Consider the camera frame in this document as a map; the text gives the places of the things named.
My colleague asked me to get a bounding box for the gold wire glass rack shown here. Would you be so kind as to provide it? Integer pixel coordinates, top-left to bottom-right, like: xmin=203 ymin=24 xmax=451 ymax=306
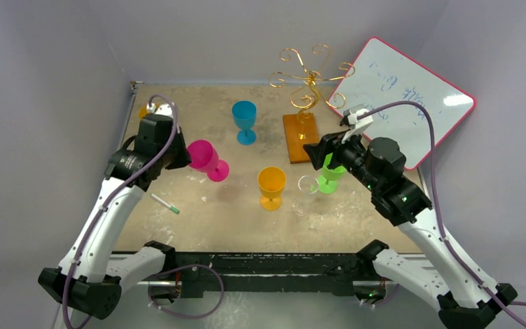
xmin=268 ymin=44 xmax=356 ymax=164

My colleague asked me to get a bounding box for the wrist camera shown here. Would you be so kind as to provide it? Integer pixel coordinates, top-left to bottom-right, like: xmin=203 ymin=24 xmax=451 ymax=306
xmin=155 ymin=103 xmax=173 ymax=118
xmin=340 ymin=105 xmax=373 ymax=144

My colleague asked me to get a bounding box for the green plastic wine glass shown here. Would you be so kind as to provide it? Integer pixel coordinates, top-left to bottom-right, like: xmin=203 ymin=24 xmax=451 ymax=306
xmin=317 ymin=154 xmax=347 ymax=195

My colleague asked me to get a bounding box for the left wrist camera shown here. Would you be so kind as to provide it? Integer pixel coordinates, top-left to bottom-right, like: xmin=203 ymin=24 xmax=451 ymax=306
xmin=155 ymin=103 xmax=173 ymax=118

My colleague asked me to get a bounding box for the pink framed whiteboard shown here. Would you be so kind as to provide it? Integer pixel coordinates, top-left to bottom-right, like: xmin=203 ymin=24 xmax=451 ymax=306
xmin=334 ymin=36 xmax=476 ymax=170

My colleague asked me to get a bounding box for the orange plastic wine glass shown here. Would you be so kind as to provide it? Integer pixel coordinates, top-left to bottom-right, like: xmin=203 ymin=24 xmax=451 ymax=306
xmin=257 ymin=167 xmax=286 ymax=211

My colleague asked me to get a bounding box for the clear wine glass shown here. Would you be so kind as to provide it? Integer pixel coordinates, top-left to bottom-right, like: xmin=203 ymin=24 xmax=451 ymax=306
xmin=291 ymin=175 xmax=318 ymax=217

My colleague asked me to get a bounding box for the green capped white marker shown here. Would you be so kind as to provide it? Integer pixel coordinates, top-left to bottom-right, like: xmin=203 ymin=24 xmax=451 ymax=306
xmin=150 ymin=193 xmax=179 ymax=215

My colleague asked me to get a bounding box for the blue plastic wine glass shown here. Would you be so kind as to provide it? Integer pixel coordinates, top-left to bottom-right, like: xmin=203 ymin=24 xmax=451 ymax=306
xmin=231 ymin=100 xmax=257 ymax=145

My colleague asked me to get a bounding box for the pink plastic wine glass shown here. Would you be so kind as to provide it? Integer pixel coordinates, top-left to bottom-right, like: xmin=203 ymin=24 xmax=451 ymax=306
xmin=187 ymin=139 xmax=230 ymax=182

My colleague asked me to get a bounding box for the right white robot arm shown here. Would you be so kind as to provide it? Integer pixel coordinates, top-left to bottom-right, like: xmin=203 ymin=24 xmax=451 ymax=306
xmin=303 ymin=132 xmax=517 ymax=328

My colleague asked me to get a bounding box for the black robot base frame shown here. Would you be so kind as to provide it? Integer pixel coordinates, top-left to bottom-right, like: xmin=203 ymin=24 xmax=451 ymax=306
xmin=142 ymin=239 xmax=389 ymax=298

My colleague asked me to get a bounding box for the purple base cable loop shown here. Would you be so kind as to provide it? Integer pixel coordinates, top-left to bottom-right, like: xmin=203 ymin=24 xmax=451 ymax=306
xmin=147 ymin=264 xmax=225 ymax=319

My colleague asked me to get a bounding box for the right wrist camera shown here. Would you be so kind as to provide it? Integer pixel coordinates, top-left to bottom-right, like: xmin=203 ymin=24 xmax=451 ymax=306
xmin=340 ymin=105 xmax=373 ymax=144

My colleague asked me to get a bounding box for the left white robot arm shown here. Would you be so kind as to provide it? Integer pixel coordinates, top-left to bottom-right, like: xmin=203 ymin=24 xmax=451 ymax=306
xmin=38 ymin=114 xmax=191 ymax=319

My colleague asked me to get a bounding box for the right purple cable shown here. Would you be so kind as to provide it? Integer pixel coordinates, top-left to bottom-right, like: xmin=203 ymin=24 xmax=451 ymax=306
xmin=358 ymin=100 xmax=526 ymax=329

